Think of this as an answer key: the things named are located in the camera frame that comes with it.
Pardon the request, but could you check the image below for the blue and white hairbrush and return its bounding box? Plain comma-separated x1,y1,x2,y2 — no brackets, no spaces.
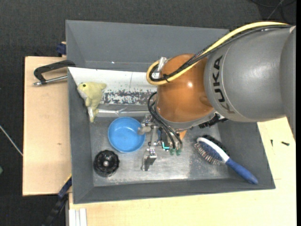
193,135,259,185

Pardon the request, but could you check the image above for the brown cardboard board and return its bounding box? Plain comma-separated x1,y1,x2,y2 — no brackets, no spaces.
22,56,72,196

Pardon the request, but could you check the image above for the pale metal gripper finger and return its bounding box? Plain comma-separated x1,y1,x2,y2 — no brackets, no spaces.
141,148,158,171
137,114,155,136

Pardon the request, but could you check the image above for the yellow-green plush toy animal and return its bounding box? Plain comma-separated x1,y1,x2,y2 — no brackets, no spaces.
77,81,107,123

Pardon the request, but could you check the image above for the black cylinder on white bracket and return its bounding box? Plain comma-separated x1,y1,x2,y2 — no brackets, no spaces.
198,115,229,129

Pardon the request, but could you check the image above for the black round knob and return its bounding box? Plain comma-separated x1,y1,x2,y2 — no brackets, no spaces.
93,149,120,178

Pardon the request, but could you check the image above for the blue bowl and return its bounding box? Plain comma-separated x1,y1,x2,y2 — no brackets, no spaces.
107,116,147,154

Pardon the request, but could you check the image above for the grey metal bin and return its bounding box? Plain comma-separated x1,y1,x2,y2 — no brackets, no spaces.
65,19,276,204

